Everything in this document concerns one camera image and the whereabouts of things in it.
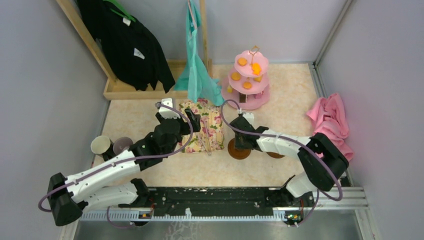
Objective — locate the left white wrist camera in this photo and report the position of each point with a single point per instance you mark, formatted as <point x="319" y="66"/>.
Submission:
<point x="166" y="108"/>

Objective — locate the small orange pastry top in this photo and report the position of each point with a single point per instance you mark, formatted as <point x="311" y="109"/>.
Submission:
<point x="242" y="61"/>

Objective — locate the black hanging garment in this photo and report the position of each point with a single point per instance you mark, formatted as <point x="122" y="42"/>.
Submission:
<point x="132" y="51"/>

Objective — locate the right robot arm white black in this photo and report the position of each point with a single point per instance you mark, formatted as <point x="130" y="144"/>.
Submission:
<point x="323" y="163"/>

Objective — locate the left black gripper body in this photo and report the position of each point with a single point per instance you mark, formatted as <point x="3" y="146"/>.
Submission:
<point x="195" y="126"/>

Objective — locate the wooden clothes rack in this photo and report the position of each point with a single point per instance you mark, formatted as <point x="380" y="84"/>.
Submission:
<point x="114" y="88"/>

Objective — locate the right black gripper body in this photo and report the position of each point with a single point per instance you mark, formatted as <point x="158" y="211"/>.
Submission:
<point x="239" y="142"/>

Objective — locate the pink three-tier cake stand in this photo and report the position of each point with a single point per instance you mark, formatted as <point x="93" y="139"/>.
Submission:
<point x="252" y="55"/>

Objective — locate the yellow square biscuit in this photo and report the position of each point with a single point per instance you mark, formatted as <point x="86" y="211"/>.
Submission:
<point x="258" y="79"/>

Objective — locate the floral serving tray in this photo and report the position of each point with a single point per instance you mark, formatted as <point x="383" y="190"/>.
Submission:
<point x="211" y="135"/>

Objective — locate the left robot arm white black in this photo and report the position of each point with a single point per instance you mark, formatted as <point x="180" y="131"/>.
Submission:
<point x="68" y="197"/>

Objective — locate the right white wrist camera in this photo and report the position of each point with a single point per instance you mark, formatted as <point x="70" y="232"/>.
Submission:
<point x="249" y="116"/>

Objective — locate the chocolate cake slice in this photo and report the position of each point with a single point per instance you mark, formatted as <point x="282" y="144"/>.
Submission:
<point x="242" y="98"/>

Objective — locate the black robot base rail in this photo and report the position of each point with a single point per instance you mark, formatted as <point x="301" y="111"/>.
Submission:
<point x="224" y="203"/>

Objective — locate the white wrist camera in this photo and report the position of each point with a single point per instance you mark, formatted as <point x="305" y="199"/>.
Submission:
<point x="166" y="108"/>
<point x="249" y="116"/>

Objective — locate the small brown cookie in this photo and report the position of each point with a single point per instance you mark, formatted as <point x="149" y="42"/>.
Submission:
<point x="235" y="76"/>

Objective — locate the cream mug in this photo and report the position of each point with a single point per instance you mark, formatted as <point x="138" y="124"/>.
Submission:
<point x="103" y="146"/>

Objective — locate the orange croissant pastry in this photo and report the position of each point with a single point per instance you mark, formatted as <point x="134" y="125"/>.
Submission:
<point x="256" y="69"/>

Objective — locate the brown saucer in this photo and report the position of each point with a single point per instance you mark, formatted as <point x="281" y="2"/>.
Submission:
<point x="236" y="153"/>
<point x="275" y="155"/>

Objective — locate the yellow cheese wedge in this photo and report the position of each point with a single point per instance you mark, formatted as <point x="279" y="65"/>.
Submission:
<point x="229" y="89"/>

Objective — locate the teal hanging garment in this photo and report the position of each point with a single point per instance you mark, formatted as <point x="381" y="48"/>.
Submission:
<point x="195" y="78"/>

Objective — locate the round orange cookie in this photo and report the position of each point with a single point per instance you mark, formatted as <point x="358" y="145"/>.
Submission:
<point x="247" y="85"/>

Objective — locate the purple mug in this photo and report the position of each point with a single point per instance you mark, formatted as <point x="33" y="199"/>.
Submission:
<point x="121" y="144"/>

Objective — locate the pink crumpled cloth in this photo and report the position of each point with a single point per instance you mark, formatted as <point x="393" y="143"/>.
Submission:
<point x="328" y="117"/>

